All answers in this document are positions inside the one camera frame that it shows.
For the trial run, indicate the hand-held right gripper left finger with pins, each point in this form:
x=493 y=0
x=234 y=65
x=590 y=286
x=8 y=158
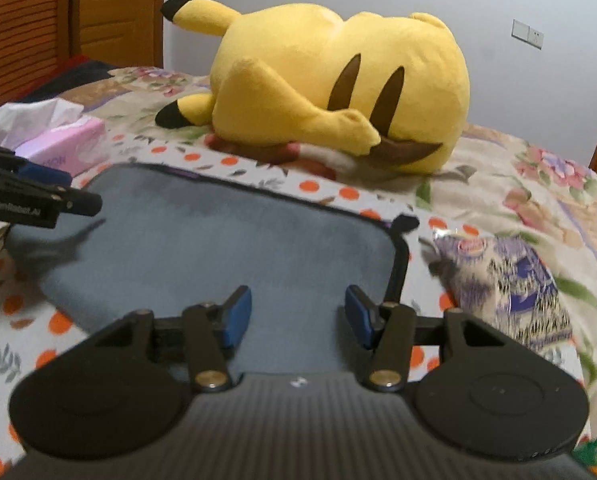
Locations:
x=238 y=317

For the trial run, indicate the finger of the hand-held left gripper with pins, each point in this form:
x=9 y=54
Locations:
x=81 y=202
x=46 y=174

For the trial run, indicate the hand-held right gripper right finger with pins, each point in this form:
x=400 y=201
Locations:
x=359 y=317

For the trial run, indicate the grey-blue towel with black edge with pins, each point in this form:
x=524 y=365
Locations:
x=203 y=240

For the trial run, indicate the pink tissue box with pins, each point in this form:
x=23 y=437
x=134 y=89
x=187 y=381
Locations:
x=61 y=142

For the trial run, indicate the dark blanket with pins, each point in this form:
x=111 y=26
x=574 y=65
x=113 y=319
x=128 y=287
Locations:
x=68 y=80

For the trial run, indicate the purple patterned snack packet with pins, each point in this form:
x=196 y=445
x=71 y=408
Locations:
x=503 y=285

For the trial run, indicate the wooden headboard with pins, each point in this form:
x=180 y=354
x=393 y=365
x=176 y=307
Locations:
x=18 y=25

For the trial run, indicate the wooden door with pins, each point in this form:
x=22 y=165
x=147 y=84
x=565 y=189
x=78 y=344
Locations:
x=121 y=7

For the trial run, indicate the floral bedsheet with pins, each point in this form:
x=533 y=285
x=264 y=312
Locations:
x=528 y=200

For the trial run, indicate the yellow plush toy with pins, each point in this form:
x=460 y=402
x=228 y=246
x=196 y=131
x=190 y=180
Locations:
x=318 y=75

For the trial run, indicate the white wall switch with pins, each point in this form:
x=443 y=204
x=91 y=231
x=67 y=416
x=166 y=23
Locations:
x=527 y=34

